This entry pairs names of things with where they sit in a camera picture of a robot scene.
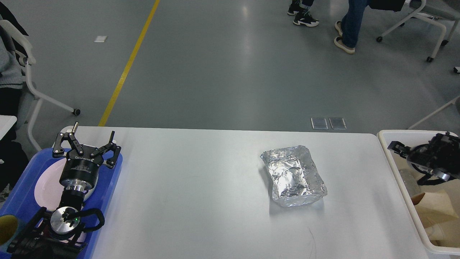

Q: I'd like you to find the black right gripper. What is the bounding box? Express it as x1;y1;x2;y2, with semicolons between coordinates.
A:
387;132;460;186

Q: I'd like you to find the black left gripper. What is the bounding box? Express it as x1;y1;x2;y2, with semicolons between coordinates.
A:
52;121;121;190

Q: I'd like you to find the brown paper bag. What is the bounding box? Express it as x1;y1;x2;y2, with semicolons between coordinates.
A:
411;190;460;249

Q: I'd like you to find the pink plate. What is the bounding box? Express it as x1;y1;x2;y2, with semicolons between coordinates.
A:
34;159;98;211

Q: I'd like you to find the aluminium foil tray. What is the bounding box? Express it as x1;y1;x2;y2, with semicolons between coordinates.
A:
260;145;328;208

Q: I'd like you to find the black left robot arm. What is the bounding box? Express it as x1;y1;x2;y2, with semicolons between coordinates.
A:
1;123;122;259

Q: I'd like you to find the white plastic bin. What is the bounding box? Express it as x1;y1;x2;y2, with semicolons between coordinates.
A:
377;130;460;259

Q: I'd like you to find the seated person grey cardigan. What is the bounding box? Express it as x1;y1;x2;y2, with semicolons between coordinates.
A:
0;4;29;195

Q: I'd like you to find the white chair leg right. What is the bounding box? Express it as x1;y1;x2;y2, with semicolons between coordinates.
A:
406;96;460;130

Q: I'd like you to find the right metal floor plate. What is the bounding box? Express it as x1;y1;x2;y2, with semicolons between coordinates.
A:
329;117;347;131

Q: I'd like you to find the metal floor plate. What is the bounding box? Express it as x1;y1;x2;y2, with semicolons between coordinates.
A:
329;117;347;131
310;117;328;131

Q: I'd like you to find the left metal floor plate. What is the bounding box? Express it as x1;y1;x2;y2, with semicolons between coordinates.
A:
310;117;328;131

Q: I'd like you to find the white chair left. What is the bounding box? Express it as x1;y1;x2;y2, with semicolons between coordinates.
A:
0;19;81;151

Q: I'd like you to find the white paper on floor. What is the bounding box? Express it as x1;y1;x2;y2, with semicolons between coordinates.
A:
94;35;108;43

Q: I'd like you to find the person in blue jeans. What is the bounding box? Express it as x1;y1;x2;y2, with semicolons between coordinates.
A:
333;0;370;55

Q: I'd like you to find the white office chair right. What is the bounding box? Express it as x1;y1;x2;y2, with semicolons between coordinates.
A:
375;0;460;63

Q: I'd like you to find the person in black trousers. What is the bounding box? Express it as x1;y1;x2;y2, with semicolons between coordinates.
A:
286;0;319;27

